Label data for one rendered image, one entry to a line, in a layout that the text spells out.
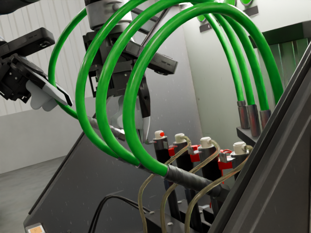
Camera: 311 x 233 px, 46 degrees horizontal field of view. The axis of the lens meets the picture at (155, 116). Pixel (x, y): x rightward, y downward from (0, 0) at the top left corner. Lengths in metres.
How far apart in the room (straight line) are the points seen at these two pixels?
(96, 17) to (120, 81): 0.11
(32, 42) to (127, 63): 0.24
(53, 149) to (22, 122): 0.77
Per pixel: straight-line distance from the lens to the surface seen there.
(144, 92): 0.63
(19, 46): 0.82
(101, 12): 0.64
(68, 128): 7.34
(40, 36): 0.80
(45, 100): 0.76
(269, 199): 0.39
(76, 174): 0.98
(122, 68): 0.63
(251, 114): 0.70
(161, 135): 0.68
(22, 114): 7.16
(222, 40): 0.78
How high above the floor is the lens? 1.26
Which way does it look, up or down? 7 degrees down
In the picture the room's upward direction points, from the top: 11 degrees counter-clockwise
